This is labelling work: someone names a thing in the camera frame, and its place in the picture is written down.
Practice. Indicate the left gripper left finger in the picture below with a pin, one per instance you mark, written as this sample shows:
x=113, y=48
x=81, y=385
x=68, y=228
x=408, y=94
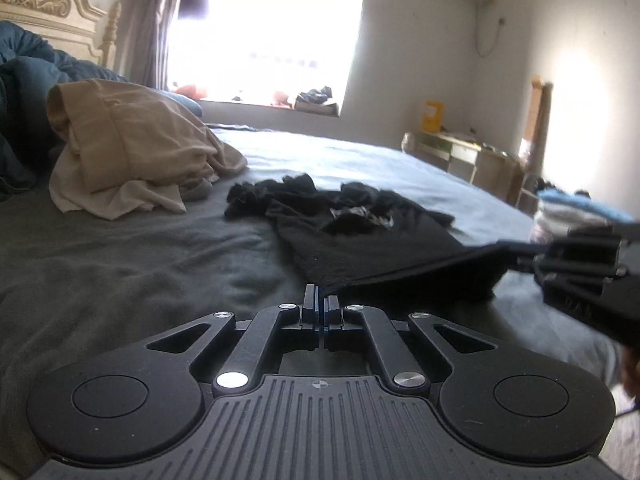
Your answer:
x=269, y=335

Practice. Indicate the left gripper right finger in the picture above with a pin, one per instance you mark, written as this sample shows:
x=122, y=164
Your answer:
x=368, y=330

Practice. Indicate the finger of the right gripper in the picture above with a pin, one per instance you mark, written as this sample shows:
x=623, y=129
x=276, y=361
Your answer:
x=532, y=258

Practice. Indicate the black t-shirt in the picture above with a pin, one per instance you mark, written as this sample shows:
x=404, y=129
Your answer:
x=374, y=246

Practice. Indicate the folded clothes stack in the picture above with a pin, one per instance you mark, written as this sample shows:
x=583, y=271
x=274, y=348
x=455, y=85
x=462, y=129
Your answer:
x=558, y=213

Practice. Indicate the clothes on window sill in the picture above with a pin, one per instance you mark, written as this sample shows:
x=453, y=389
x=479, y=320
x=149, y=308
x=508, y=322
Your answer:
x=318, y=102

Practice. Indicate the beige clothes pile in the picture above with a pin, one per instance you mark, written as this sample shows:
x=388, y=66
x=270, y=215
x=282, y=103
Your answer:
x=129, y=148

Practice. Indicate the person right hand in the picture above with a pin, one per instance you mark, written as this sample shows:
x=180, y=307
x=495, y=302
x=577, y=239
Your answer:
x=630, y=373

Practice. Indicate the white low cabinet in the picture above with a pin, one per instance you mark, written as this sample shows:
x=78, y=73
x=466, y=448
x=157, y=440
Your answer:
x=477, y=163

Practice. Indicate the cardboard sheet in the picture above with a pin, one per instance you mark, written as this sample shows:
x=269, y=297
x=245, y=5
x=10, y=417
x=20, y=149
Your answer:
x=534, y=138

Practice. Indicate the yellow box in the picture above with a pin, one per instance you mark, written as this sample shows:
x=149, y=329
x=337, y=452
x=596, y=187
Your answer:
x=433, y=113

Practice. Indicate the grey bed blanket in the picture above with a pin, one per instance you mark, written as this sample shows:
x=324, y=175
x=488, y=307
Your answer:
x=112, y=333

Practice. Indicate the orange item on sill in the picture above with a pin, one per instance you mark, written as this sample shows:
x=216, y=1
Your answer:
x=192, y=92

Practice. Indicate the blue duvet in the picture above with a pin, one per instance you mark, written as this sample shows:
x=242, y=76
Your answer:
x=30, y=68

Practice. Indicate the grey curtain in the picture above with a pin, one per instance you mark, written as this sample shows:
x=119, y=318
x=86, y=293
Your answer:
x=144, y=57

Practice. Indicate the cream carved headboard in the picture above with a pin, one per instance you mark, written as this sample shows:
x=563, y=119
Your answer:
x=74, y=26

